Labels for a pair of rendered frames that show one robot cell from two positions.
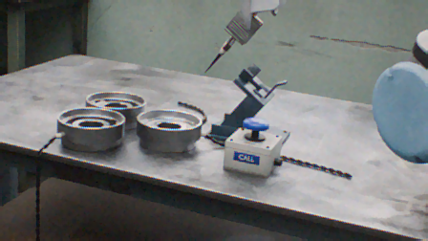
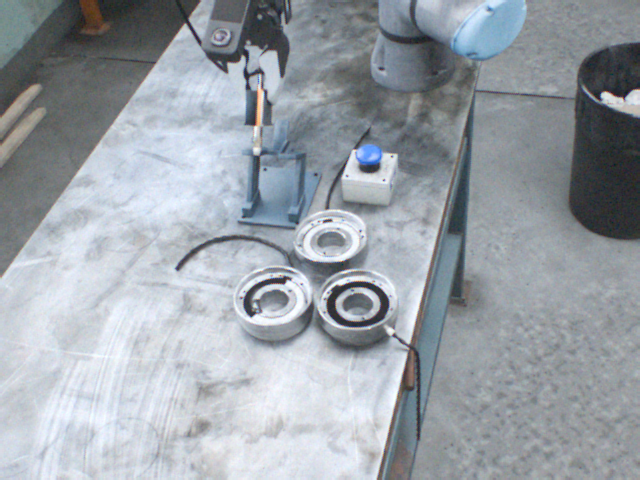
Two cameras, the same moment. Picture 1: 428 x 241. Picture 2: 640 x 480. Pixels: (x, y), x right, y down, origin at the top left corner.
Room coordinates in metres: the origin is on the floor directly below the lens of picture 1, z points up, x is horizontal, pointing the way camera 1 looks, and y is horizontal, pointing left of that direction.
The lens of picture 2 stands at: (0.95, 0.91, 1.65)
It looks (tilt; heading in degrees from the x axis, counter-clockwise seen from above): 45 degrees down; 272
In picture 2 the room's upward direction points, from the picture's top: 7 degrees counter-clockwise
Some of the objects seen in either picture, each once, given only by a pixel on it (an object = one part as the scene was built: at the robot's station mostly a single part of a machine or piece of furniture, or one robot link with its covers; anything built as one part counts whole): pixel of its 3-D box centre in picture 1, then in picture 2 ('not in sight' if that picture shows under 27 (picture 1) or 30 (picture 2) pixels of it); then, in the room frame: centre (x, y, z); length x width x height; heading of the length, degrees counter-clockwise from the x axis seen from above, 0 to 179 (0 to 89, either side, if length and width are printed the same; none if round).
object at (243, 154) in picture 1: (256, 151); (371, 174); (0.89, -0.07, 0.82); 0.08 x 0.07 x 0.05; 72
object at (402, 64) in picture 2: not in sight; (413, 44); (0.78, -0.38, 0.85); 0.15 x 0.15 x 0.10
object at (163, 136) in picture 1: (168, 131); (331, 245); (0.96, 0.07, 0.82); 0.10 x 0.10 x 0.04
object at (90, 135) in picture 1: (91, 129); (358, 308); (0.93, 0.19, 0.82); 0.10 x 0.10 x 0.04
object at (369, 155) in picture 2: (255, 135); (369, 163); (0.89, -0.06, 0.85); 0.04 x 0.04 x 0.05
